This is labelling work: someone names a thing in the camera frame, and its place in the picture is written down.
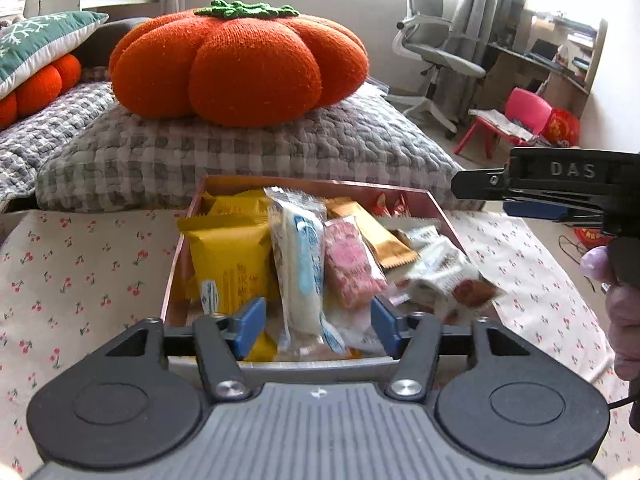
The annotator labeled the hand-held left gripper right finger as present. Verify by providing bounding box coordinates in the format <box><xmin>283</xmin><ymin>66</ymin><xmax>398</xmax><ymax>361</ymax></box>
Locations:
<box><xmin>371</xmin><ymin>294</ymin><xmax>531</xmax><ymax>401</ymax></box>

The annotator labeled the silver snack packet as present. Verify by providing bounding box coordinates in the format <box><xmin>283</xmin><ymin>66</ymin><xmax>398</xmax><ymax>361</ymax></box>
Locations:
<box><xmin>400</xmin><ymin>239</ymin><xmax>506</xmax><ymax>323</ymax></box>

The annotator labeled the folded newspaper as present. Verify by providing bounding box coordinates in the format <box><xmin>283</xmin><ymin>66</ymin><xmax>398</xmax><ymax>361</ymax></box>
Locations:
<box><xmin>469</xmin><ymin>109</ymin><xmax>536</xmax><ymax>142</ymax></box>

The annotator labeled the person's right hand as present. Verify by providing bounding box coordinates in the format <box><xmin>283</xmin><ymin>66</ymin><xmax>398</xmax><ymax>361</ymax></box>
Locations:
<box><xmin>580</xmin><ymin>246</ymin><xmax>640</xmax><ymax>433</ymax></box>

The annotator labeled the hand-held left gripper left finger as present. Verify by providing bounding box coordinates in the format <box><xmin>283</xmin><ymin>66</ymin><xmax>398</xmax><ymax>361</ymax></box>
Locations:
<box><xmin>105</xmin><ymin>296</ymin><xmax>267</xmax><ymax>402</ymax></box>

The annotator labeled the grey office chair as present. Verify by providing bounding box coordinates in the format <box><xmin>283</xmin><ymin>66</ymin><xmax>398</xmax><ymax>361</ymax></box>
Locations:
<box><xmin>385</xmin><ymin>0</ymin><xmax>487</xmax><ymax>141</ymax></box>

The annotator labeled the red bag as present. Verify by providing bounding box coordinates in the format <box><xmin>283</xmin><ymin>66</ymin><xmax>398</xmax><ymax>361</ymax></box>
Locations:
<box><xmin>542</xmin><ymin>109</ymin><xmax>581</xmax><ymax>147</ymax></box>

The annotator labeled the grey checked folded quilt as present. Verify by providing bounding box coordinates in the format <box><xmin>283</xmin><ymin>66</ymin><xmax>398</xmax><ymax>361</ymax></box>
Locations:
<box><xmin>35</xmin><ymin>82</ymin><xmax>481</xmax><ymax>213</ymax></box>

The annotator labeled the pink child chair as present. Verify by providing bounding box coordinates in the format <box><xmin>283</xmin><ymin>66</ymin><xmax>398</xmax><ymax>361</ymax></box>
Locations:
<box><xmin>454</xmin><ymin>87</ymin><xmax>553</xmax><ymax>158</ymax></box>

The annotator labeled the grey sofa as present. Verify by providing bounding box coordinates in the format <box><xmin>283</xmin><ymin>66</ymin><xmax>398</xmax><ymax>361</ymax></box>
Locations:
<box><xmin>75</xmin><ymin>17</ymin><xmax>151</xmax><ymax>68</ymax></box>

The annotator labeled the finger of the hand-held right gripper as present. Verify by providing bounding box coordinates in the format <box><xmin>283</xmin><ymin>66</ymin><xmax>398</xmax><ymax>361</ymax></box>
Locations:
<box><xmin>501</xmin><ymin>200</ymin><xmax>577</xmax><ymax>222</ymax></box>
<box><xmin>450</xmin><ymin>162</ymin><xmax>518</xmax><ymax>201</ymax></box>

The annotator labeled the grey checked sofa cover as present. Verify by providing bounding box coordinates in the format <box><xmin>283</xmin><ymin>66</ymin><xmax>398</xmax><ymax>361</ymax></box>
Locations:
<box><xmin>0</xmin><ymin>80</ymin><xmax>118</xmax><ymax>206</ymax></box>

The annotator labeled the white brown snack packet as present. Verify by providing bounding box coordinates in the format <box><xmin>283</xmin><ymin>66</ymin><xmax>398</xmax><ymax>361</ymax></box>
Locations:
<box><xmin>390</xmin><ymin>225</ymin><xmax>441</xmax><ymax>256</ymax></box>

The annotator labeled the red white snack packet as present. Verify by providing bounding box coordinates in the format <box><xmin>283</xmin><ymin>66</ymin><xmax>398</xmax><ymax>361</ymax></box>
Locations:
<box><xmin>372</xmin><ymin>192</ymin><xmax>416</xmax><ymax>219</ymax></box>

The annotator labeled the wooden desk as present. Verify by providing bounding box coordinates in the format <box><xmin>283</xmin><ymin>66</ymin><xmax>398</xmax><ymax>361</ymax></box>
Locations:
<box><xmin>480</xmin><ymin>7</ymin><xmax>610</xmax><ymax>121</ymax></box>

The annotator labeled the cherry print cloth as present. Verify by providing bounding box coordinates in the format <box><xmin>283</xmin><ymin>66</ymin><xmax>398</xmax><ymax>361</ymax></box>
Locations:
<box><xmin>0</xmin><ymin>207</ymin><xmax>631</xmax><ymax>480</ymax></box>

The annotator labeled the green snowflake cushion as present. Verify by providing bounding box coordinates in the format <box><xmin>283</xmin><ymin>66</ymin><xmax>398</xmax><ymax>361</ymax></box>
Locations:
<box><xmin>0</xmin><ymin>10</ymin><xmax>110</xmax><ymax>101</ymax></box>

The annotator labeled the white blue snack packet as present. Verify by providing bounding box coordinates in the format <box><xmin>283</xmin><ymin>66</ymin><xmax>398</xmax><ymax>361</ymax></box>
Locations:
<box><xmin>264</xmin><ymin>187</ymin><xmax>351</xmax><ymax>356</ymax></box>

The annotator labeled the pink box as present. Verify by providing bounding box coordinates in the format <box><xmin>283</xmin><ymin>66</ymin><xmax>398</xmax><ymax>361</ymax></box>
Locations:
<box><xmin>160</xmin><ymin>175</ymin><xmax>503</xmax><ymax>371</ymax></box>

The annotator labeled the large orange pumpkin cushion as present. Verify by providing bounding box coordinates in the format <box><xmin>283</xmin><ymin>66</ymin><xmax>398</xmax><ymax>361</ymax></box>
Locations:
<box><xmin>109</xmin><ymin>0</ymin><xmax>370</xmax><ymax>128</ymax></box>

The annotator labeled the clear plastic bag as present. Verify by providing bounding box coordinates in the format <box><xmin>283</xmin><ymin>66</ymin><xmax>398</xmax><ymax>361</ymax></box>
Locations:
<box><xmin>357</xmin><ymin>80</ymin><xmax>390</xmax><ymax>99</ymax></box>

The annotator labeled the small orange pumpkin cushion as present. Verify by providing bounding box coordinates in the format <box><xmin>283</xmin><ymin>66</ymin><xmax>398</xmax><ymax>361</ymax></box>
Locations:
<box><xmin>0</xmin><ymin>53</ymin><xmax>82</xmax><ymax>131</ymax></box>

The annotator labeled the black cable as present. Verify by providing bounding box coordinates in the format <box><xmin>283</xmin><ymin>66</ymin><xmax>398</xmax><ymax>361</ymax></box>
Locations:
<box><xmin>605</xmin><ymin>390</ymin><xmax>638</xmax><ymax>411</ymax></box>

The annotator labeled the pink snack packet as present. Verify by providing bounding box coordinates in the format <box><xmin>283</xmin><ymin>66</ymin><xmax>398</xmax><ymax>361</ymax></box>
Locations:
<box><xmin>324</xmin><ymin>217</ymin><xmax>388</xmax><ymax>308</ymax></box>

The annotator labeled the yellow cracker packet blue print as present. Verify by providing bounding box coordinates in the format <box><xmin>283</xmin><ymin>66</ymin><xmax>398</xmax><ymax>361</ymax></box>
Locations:
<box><xmin>244</xmin><ymin>330</ymin><xmax>279</xmax><ymax>362</ymax></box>

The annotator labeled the mustard yellow snack packet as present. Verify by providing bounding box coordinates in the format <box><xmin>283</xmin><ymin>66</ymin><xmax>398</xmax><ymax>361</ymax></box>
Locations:
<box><xmin>202</xmin><ymin>189</ymin><xmax>273</xmax><ymax>221</ymax></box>
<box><xmin>177</xmin><ymin>212</ymin><xmax>281</xmax><ymax>318</ymax></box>

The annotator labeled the caramel orange snack packet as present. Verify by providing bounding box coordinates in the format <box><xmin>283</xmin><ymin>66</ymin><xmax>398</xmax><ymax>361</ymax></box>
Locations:
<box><xmin>322</xmin><ymin>197</ymin><xmax>420</xmax><ymax>270</ymax></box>

